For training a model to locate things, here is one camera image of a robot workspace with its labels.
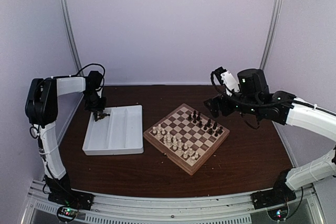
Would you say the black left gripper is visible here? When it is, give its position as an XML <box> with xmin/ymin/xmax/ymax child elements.
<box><xmin>83</xmin><ymin>90</ymin><xmax>107</xmax><ymax>113</ymax></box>

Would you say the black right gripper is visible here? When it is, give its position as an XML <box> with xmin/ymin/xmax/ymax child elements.
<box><xmin>204</xmin><ymin>90</ymin><xmax>260</xmax><ymax>118</ymax></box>

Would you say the wooden chess board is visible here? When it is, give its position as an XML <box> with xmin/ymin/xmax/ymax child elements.
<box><xmin>143</xmin><ymin>103</ymin><xmax>230</xmax><ymax>175</ymax></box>

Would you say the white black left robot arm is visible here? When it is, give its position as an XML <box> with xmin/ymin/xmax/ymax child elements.
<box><xmin>25</xmin><ymin>71</ymin><xmax>109</xmax><ymax>205</ymax></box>

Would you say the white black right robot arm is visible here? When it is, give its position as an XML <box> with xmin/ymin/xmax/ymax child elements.
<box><xmin>204</xmin><ymin>67</ymin><xmax>335</xmax><ymax>204</ymax></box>

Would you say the pile of dark chess pieces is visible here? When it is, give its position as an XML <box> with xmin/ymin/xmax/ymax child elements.
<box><xmin>93</xmin><ymin>112</ymin><xmax>110</xmax><ymax>122</ymax></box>

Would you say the white chess pieces group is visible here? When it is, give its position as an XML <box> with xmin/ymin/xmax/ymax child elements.
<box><xmin>149</xmin><ymin>123</ymin><xmax>204</xmax><ymax>167</ymax></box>

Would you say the left controller board with LEDs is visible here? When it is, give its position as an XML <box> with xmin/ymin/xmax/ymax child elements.
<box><xmin>56</xmin><ymin>206</ymin><xmax>79</xmax><ymax>222</ymax></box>

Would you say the controller board with leds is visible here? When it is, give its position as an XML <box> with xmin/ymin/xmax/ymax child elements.
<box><xmin>56</xmin><ymin>206</ymin><xmax>79</xmax><ymax>222</ymax></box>
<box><xmin>267</xmin><ymin>205</ymin><xmax>289</xmax><ymax>221</ymax></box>

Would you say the right controller board with LEDs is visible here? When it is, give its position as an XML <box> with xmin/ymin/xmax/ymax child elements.
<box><xmin>267</xmin><ymin>205</ymin><xmax>289</xmax><ymax>221</ymax></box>

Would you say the white plastic sorting tray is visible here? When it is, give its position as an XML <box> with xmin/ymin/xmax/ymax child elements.
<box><xmin>82</xmin><ymin>105</ymin><xmax>144</xmax><ymax>155</ymax></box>

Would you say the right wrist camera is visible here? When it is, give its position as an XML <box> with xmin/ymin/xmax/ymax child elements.
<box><xmin>215</xmin><ymin>67</ymin><xmax>240</xmax><ymax>96</ymax></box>

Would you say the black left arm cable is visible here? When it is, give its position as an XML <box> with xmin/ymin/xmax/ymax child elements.
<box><xmin>76</xmin><ymin>63</ymin><xmax>107</xmax><ymax>91</ymax></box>

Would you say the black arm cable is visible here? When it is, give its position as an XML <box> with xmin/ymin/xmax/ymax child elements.
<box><xmin>209</xmin><ymin>68</ymin><xmax>292</xmax><ymax>130</ymax></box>
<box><xmin>76</xmin><ymin>63</ymin><xmax>107</xmax><ymax>91</ymax></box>

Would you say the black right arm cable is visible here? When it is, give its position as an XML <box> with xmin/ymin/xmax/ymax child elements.
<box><xmin>209</xmin><ymin>68</ymin><xmax>292</xmax><ymax>130</ymax></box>

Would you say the aluminium left corner post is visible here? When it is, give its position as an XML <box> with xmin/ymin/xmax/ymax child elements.
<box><xmin>60</xmin><ymin>0</ymin><xmax>83</xmax><ymax>76</ymax></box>

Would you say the aluminium corner post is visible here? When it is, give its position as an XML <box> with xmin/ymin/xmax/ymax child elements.
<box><xmin>259</xmin><ymin>0</ymin><xmax>283</xmax><ymax>72</ymax></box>
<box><xmin>60</xmin><ymin>0</ymin><xmax>83</xmax><ymax>76</ymax></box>

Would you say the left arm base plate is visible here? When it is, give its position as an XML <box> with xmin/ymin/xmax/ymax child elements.
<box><xmin>48</xmin><ymin>191</ymin><xmax>94</xmax><ymax>210</ymax></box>

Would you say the aluminium front frame rail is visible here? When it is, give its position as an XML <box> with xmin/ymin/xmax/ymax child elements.
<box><xmin>20</xmin><ymin>174</ymin><xmax>320</xmax><ymax>224</ymax></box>

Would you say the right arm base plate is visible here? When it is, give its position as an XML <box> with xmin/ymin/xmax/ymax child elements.
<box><xmin>251</xmin><ymin>188</ymin><xmax>297</xmax><ymax>209</ymax></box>

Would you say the aluminium right corner post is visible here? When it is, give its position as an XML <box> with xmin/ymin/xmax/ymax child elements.
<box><xmin>259</xmin><ymin>0</ymin><xmax>283</xmax><ymax>72</ymax></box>

